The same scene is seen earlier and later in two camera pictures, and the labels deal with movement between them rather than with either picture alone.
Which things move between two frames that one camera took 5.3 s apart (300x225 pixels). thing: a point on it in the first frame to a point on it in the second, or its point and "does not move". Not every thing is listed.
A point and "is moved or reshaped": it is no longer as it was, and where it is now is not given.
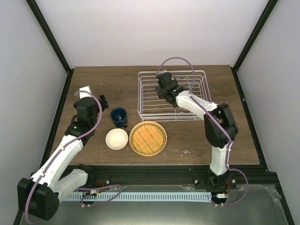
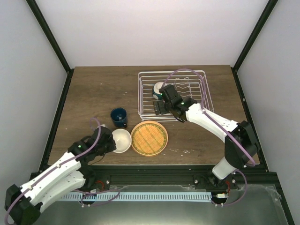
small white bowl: [116, 138] is moved or reshaped
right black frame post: [270, 6] does not move
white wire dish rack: [151, 108] does not move
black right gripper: [160, 93] to [161, 110]
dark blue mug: [119, 116] does not move
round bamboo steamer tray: [148, 138] does not move
